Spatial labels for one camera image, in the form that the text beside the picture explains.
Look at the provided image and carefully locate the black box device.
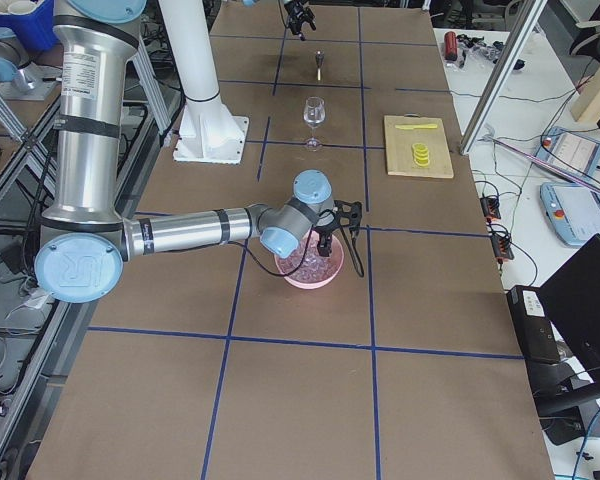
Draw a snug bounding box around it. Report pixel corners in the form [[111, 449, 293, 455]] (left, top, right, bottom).
[[506, 285, 560, 365]]

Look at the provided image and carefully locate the yellow plastic knife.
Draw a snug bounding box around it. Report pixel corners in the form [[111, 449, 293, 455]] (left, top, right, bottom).
[[394, 123, 439, 131]]

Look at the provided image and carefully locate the orange black connector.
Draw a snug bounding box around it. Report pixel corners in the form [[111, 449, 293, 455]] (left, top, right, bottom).
[[480, 195, 501, 222], [490, 231, 514, 264]]

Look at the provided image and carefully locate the blue storage bin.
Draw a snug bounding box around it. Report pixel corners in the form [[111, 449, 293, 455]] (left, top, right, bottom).
[[0, 1, 59, 51]]

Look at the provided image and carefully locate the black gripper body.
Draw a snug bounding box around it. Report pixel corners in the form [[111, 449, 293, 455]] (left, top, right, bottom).
[[314, 219, 340, 245], [285, 0, 311, 23]]

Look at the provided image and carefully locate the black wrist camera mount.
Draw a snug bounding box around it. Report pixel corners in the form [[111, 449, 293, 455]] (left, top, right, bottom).
[[334, 200, 362, 236]]

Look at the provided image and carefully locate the steel cocktail jigger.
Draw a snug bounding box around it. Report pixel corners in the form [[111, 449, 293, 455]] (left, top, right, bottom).
[[315, 50, 325, 82]]

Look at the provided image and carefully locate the black laptop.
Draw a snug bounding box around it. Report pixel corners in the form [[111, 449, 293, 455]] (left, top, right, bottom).
[[538, 234, 600, 374]]

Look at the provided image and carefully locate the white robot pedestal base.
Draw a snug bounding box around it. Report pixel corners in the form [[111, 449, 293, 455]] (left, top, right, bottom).
[[161, 1, 249, 164]]

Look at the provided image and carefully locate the pink bowl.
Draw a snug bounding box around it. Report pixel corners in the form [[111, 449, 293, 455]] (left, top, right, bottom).
[[273, 230, 345, 290]]

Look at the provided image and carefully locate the teach pendant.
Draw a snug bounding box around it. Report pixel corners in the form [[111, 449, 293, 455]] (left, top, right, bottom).
[[536, 126, 600, 177], [540, 182, 600, 247]]

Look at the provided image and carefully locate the bamboo cutting board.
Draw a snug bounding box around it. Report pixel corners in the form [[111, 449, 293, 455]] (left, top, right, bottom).
[[384, 115, 454, 179]]

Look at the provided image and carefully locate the orange black connector far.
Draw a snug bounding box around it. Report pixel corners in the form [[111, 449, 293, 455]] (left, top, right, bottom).
[[480, 195, 501, 222]]

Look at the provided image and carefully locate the clear ice cubes pile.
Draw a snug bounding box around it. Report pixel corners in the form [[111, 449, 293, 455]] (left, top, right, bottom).
[[279, 237, 342, 282]]

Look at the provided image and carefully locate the orange black connector near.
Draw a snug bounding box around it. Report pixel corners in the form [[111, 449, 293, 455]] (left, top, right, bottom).
[[490, 231, 514, 264]]

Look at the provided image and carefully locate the teach pendant near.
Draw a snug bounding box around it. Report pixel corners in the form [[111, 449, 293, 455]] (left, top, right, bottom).
[[540, 182, 600, 247]]

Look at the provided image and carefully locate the clear wine glass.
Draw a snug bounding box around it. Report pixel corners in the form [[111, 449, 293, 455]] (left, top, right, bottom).
[[303, 96, 326, 151]]

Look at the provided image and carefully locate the aluminium frame post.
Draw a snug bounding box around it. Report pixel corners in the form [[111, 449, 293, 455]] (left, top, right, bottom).
[[459, 0, 547, 155]]

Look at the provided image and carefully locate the red cylinder can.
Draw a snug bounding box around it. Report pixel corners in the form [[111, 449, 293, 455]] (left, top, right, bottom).
[[443, 31, 458, 62]]

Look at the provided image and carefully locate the teach pendant far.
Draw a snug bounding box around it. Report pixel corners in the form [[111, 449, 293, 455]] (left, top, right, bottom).
[[536, 126, 600, 177]]

